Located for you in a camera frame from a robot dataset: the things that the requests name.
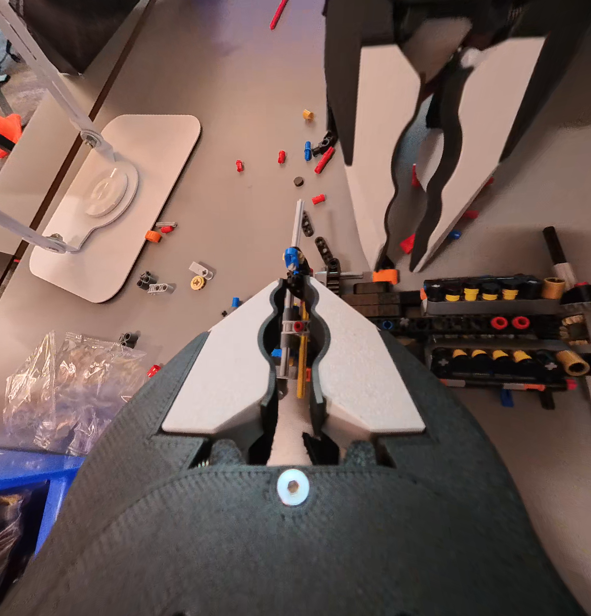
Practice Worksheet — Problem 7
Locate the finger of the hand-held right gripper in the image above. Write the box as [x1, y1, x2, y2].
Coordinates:
[411, 36, 546, 272]
[346, 43, 423, 271]

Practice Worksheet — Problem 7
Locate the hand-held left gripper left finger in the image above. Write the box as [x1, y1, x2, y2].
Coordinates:
[162, 279, 284, 436]

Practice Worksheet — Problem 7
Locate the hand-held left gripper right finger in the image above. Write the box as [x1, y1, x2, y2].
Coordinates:
[307, 277, 426, 434]

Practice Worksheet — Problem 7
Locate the lego technic engine model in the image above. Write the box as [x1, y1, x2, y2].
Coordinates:
[222, 199, 591, 415]

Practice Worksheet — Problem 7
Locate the clear plastic bag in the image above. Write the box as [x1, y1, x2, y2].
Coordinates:
[3, 330, 150, 457]

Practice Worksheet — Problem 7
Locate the blue plastic bin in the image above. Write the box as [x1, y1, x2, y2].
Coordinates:
[0, 448, 87, 559]

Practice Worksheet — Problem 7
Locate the white stand base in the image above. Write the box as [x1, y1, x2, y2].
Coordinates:
[28, 114, 202, 304]

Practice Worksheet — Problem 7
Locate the dark box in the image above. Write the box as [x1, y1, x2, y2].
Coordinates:
[21, 0, 144, 77]

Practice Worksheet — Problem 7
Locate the orange plastic part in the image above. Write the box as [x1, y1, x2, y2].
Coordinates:
[0, 110, 24, 159]

